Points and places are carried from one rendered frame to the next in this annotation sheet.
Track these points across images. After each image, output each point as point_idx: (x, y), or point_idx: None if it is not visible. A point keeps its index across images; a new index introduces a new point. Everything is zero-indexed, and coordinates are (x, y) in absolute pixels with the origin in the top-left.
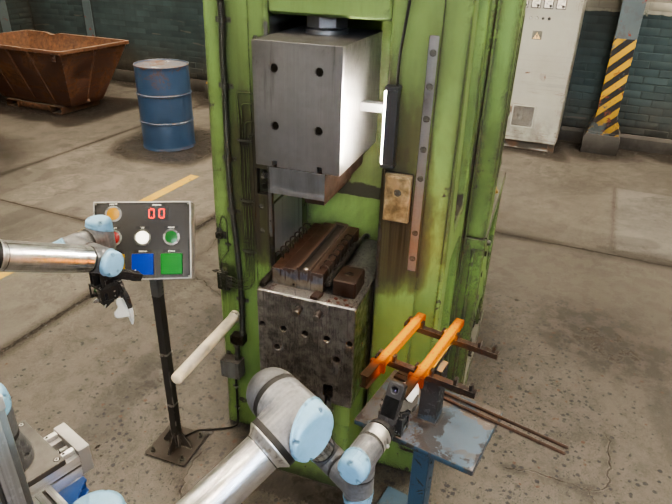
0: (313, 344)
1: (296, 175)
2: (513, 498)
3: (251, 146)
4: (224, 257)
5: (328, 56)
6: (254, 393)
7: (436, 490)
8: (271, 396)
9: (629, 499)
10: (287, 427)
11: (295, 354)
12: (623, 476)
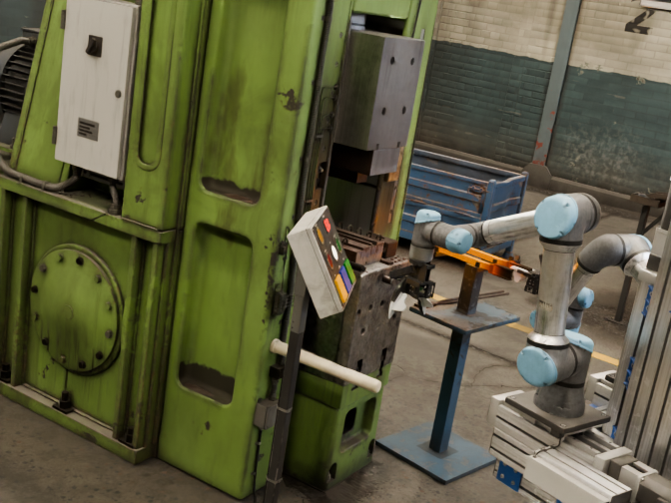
0: (384, 310)
1: (386, 153)
2: (401, 401)
3: (321, 141)
4: (279, 276)
5: (418, 48)
6: (620, 246)
7: (383, 425)
8: (628, 241)
9: (414, 366)
10: (646, 246)
11: (372, 330)
12: (393, 359)
